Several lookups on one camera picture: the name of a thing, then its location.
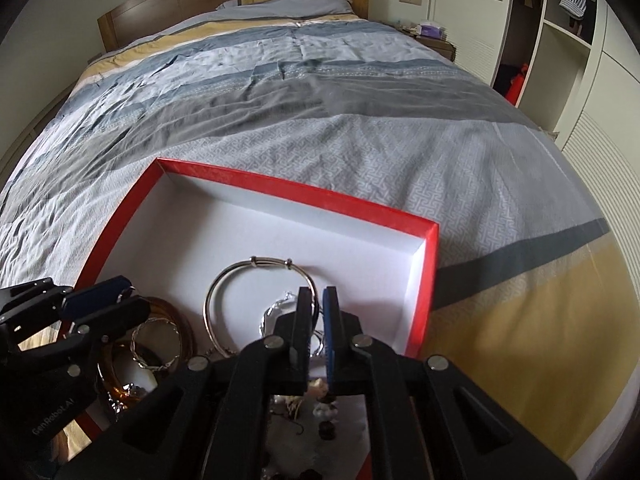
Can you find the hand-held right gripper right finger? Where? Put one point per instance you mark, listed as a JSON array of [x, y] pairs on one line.
[[329, 340]]

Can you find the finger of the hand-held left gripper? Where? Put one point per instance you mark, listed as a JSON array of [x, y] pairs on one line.
[[95, 297], [120, 317]]

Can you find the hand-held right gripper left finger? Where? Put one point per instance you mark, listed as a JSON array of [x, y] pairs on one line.
[[300, 340]]

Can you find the small dark silver trinket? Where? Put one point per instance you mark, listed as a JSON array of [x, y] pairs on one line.
[[272, 312]]

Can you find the amber bangle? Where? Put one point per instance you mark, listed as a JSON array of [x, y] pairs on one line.
[[107, 375]]

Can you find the dark brown bangle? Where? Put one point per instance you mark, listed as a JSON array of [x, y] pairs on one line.
[[186, 327]]

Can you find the plain silver bangle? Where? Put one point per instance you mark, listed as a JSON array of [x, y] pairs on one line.
[[256, 261]]

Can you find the red jewelry box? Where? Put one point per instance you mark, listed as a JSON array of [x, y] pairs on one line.
[[300, 220]]

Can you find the grey patterned quilt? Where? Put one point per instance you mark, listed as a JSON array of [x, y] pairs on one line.
[[350, 110]]

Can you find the wooden nightstand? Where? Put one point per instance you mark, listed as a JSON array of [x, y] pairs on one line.
[[442, 49]]

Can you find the red bag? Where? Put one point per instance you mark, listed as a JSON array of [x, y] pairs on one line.
[[517, 85]]

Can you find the purple tissue box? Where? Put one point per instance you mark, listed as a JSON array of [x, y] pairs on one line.
[[431, 30]]

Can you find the grey pillow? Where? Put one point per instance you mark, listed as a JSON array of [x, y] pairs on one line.
[[300, 5]]

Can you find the white wardrobe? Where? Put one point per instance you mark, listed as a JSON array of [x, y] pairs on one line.
[[465, 20]]

